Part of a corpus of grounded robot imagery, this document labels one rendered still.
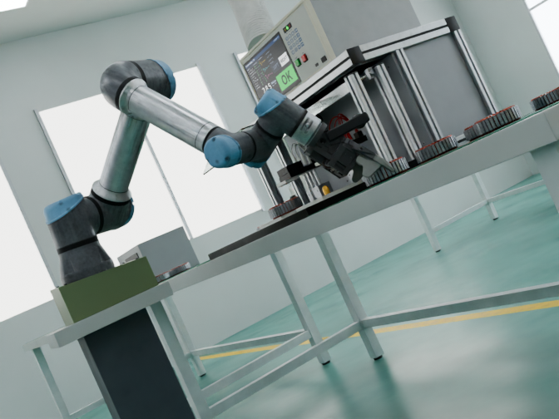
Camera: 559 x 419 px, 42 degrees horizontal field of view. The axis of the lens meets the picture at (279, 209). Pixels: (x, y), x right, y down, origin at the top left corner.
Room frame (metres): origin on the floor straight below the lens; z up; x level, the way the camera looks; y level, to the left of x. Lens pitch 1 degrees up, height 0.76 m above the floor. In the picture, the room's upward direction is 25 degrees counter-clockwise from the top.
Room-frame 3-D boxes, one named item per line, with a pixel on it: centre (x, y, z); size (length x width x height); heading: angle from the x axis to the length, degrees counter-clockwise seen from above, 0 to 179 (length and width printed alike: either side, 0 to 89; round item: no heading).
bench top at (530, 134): (2.32, -0.29, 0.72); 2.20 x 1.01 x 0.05; 31
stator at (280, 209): (2.30, -0.02, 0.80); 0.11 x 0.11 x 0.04
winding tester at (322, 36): (2.35, -0.36, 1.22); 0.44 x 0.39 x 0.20; 31
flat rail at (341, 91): (2.24, -0.17, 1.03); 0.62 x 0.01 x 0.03; 31
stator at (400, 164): (1.77, -0.27, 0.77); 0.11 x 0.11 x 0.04
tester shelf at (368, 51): (2.36, -0.36, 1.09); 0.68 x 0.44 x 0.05; 31
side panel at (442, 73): (2.12, -0.59, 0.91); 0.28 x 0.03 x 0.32; 121
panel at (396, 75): (2.32, -0.30, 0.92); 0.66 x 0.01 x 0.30; 31
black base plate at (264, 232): (2.20, -0.09, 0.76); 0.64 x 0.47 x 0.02; 31
